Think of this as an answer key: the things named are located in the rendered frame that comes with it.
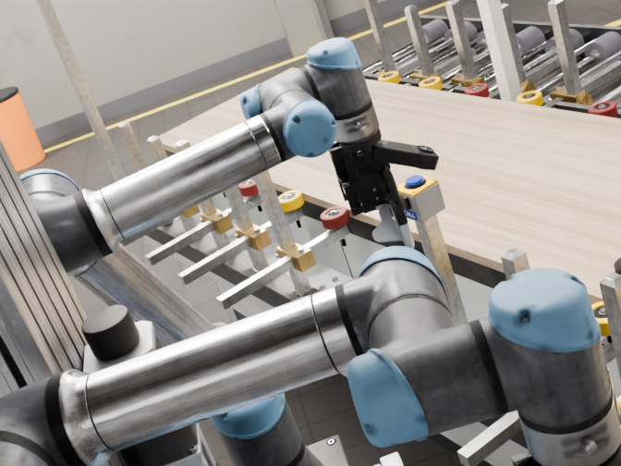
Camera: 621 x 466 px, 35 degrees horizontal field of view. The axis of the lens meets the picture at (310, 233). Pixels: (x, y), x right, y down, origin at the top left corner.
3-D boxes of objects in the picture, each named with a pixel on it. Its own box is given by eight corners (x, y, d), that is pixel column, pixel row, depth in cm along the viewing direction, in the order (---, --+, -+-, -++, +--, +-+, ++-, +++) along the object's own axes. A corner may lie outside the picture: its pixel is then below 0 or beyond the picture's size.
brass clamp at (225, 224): (220, 236, 316) (214, 222, 314) (201, 226, 327) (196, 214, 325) (236, 226, 318) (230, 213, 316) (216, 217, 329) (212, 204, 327)
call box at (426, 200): (422, 226, 205) (412, 194, 201) (402, 220, 210) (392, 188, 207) (447, 211, 207) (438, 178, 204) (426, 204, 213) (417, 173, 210)
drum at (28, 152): (51, 147, 770) (19, 81, 746) (47, 162, 738) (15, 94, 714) (7, 164, 769) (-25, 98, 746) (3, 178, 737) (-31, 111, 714)
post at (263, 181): (309, 312, 288) (254, 166, 268) (302, 309, 291) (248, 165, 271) (318, 306, 289) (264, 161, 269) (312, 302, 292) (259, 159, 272)
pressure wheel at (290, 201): (304, 217, 312) (293, 186, 307) (316, 224, 305) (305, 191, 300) (283, 229, 309) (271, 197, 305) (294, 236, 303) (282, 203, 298)
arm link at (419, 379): (362, 391, 86) (485, 355, 85) (377, 475, 76) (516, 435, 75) (335, 317, 83) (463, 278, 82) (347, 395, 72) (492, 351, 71)
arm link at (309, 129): (-15, 243, 127) (325, 83, 133) (-14, 215, 137) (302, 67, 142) (29, 315, 132) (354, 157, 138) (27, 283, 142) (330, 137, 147)
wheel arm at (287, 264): (225, 312, 268) (221, 300, 267) (220, 309, 271) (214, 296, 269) (350, 236, 285) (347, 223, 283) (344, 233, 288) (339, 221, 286)
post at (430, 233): (474, 390, 225) (422, 220, 206) (459, 383, 229) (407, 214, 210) (488, 379, 226) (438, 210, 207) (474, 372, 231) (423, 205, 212)
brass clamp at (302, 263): (300, 274, 275) (295, 259, 273) (276, 263, 286) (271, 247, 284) (318, 263, 277) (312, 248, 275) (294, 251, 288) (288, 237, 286)
